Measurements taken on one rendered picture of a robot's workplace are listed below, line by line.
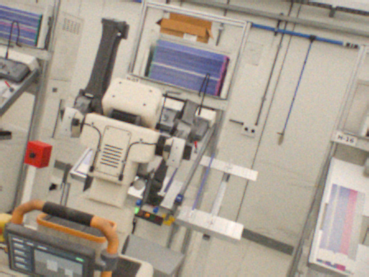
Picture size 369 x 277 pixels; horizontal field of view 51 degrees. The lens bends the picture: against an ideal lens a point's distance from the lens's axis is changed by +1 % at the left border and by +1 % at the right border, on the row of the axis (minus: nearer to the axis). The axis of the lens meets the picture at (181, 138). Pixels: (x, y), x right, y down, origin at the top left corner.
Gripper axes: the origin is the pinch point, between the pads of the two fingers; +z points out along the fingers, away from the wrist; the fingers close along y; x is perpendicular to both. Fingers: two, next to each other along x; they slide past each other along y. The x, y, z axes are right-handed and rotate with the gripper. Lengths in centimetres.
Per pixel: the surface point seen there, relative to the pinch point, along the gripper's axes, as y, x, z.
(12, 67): 144, -57, -11
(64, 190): 60, 7, 11
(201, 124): -3, -65, -4
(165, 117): 21, -60, -6
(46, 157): 89, -12, 15
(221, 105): -10, -80, -11
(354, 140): -94, -81, -12
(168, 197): -4.3, -8.9, 1.2
